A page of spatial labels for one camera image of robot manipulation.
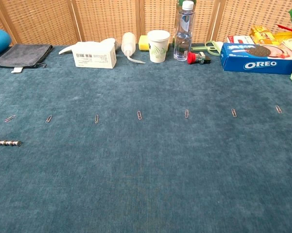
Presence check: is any silver magnet bar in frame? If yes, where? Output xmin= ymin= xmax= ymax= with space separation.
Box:
xmin=0 ymin=140 xmax=23 ymax=147

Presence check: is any teal table cloth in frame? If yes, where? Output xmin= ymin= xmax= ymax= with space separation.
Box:
xmin=0 ymin=44 xmax=292 ymax=233

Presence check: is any white leaf-print paper cup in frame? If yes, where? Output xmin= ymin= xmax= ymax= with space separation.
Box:
xmin=147 ymin=30 xmax=171 ymax=64

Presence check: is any yellow sponge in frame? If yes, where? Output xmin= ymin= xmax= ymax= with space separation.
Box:
xmin=138 ymin=35 xmax=150 ymax=52

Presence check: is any red emergency stop button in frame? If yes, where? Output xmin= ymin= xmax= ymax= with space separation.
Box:
xmin=187 ymin=51 xmax=211 ymax=65

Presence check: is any translucent squeeze wash bottle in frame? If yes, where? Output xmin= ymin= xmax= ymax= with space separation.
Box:
xmin=121 ymin=32 xmax=146 ymax=65

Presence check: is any white barcode carton box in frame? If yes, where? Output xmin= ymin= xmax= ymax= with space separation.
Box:
xmin=71 ymin=41 xmax=118 ymax=69

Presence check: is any clear water bottle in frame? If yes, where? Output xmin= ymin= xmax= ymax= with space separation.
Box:
xmin=173 ymin=0 xmax=196 ymax=62

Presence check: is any light green plastic brush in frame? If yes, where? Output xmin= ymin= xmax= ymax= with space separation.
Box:
xmin=190 ymin=40 xmax=223 ymax=57

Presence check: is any woven rattan folding screen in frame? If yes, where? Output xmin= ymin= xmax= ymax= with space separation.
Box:
xmin=0 ymin=0 xmax=292 ymax=47

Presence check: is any white red blue box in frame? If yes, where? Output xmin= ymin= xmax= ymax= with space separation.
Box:
xmin=226 ymin=35 xmax=255 ymax=45

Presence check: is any blue Oreo cookie box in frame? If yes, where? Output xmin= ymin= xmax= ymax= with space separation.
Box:
xmin=220 ymin=42 xmax=292 ymax=75

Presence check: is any dark grey cloth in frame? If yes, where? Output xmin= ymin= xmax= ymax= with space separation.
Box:
xmin=0 ymin=43 xmax=53 ymax=74

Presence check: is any yellow snack box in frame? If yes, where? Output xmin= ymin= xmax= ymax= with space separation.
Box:
xmin=250 ymin=25 xmax=280 ymax=46

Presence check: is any yellow card package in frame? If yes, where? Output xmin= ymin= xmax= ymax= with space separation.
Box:
xmin=273 ymin=31 xmax=292 ymax=44

